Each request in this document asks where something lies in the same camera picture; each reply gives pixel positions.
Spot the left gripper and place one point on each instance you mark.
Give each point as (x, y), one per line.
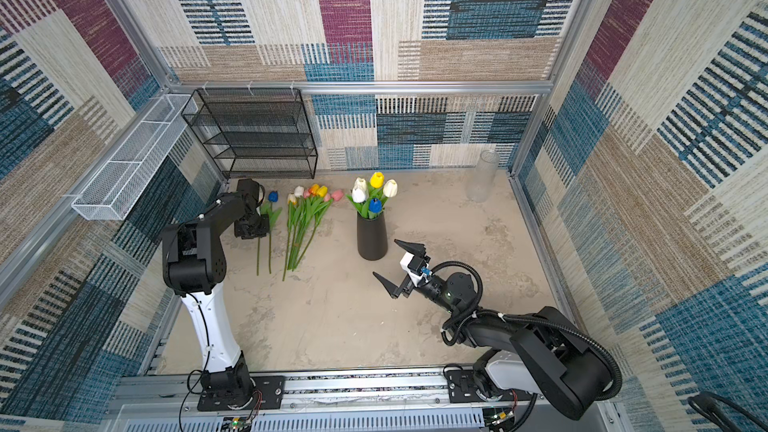
(240, 232)

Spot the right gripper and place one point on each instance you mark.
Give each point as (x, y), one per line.
(411, 247)

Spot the black cylindrical vase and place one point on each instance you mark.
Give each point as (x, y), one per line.
(372, 243)

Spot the tulip bunch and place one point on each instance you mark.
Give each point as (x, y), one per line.
(293, 255)

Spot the cream white tulip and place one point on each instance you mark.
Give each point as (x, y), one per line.
(389, 190)

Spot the pale blue tulip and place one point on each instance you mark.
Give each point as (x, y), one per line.
(359, 198)

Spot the yellow tulip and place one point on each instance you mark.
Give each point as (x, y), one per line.
(376, 183)

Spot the clear glass vase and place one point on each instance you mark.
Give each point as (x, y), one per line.
(482, 178)

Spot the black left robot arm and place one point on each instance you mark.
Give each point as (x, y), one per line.
(194, 267)

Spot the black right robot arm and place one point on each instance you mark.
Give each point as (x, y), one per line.
(538, 355)

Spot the pink tulip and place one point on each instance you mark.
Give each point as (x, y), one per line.
(336, 195)

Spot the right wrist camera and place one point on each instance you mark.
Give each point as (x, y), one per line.
(409, 262)

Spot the black wire mesh shelf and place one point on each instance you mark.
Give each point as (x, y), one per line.
(254, 133)

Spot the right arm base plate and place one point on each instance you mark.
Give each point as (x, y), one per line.
(464, 386)

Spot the white wire mesh basket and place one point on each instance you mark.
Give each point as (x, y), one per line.
(116, 187)

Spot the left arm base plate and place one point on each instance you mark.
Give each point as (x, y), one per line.
(261, 393)

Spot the aluminium mounting rail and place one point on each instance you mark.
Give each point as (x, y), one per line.
(383, 399)

